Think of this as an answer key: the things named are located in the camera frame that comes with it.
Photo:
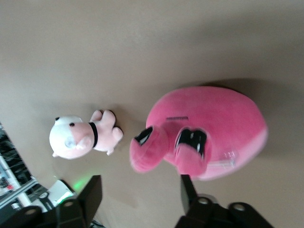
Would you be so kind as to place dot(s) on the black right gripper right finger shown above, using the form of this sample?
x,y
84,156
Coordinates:
x,y
204,213

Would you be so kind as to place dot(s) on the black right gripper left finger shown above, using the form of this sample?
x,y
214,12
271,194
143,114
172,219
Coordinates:
x,y
88,202

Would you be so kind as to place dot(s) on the round bright pink plush toy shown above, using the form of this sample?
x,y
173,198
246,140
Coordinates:
x,y
209,114

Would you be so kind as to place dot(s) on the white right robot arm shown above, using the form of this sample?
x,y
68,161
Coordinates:
x,y
59,192

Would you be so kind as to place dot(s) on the small pale pink dog plush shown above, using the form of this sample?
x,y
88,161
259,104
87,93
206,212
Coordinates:
x,y
64,135

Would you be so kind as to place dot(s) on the white aluminium rail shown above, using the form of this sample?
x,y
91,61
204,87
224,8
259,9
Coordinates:
x,y
19,194

